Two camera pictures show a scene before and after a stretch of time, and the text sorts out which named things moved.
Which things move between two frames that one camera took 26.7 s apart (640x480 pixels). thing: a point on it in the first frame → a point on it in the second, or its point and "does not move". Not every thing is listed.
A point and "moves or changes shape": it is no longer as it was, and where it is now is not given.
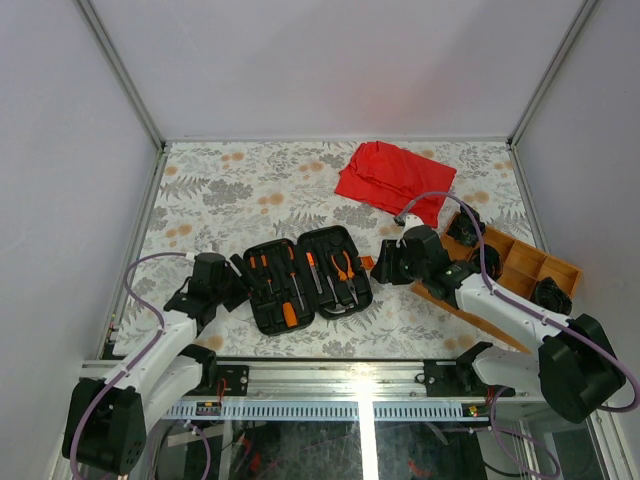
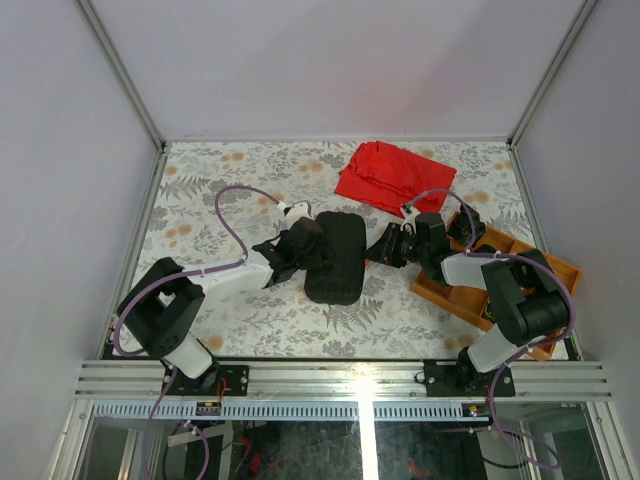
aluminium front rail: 323,391 does not move
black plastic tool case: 324,273 moves or changes shape
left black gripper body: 218,294 → 314,261
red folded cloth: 391,178 does not move
